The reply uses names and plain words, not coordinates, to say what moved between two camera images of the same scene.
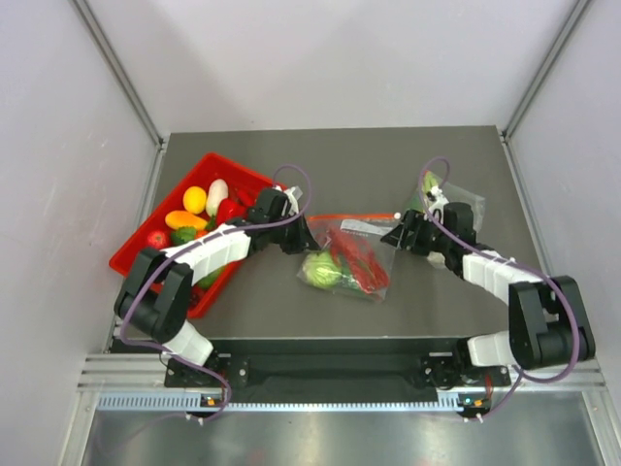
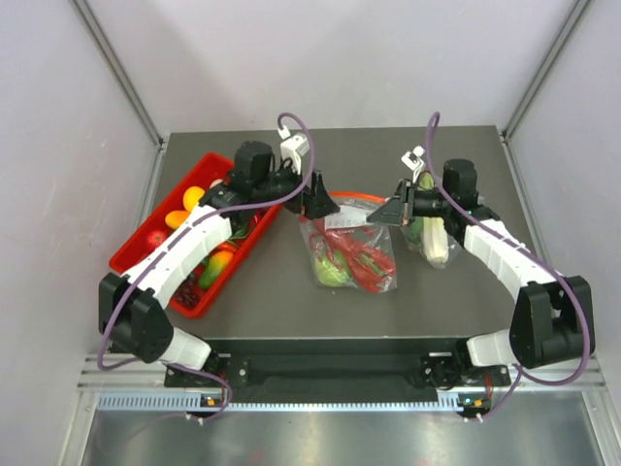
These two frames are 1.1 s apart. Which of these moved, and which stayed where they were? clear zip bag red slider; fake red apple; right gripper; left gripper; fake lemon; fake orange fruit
Moved: right gripper; clear zip bag red slider; left gripper
Stayed: fake red apple; fake orange fruit; fake lemon
